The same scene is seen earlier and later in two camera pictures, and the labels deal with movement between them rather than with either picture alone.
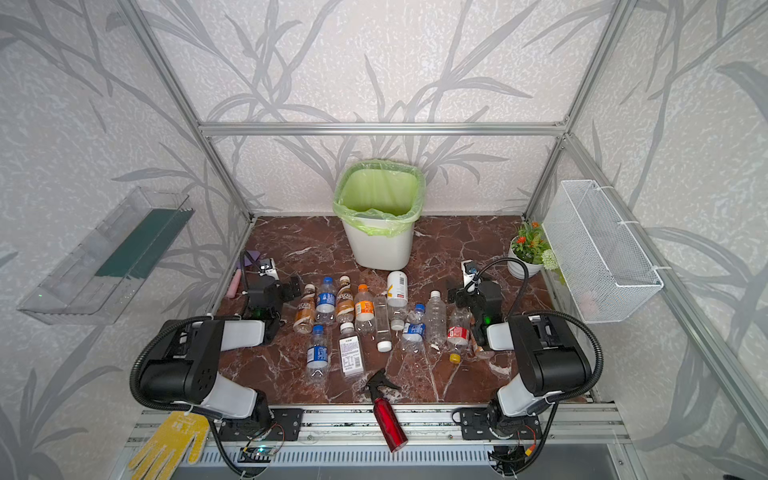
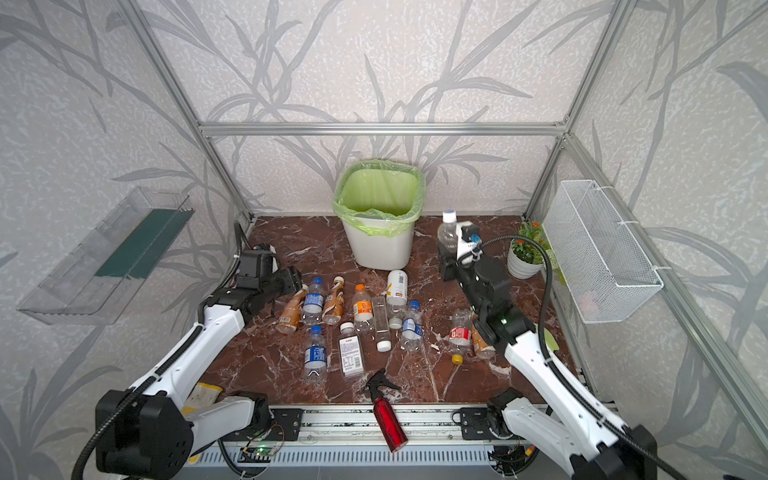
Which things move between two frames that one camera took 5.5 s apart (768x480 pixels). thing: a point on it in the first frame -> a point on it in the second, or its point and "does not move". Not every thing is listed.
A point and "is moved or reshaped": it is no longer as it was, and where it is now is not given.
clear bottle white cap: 436,321 -> 447,232
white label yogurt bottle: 397,288 does not move
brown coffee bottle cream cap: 345,301 is moved or reshaped
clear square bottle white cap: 382,324 does not move
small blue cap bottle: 414,330 does not move
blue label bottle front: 317,356 does not move
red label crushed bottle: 459,324 does not move
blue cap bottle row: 326,303 -> 314,303
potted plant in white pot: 532,247 does not move
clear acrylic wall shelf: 96,282 does not move
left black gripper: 287,289 -> 289,282
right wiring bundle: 511,460 does not move
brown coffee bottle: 306,310 is moved or reshaped
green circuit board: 255,454 does not move
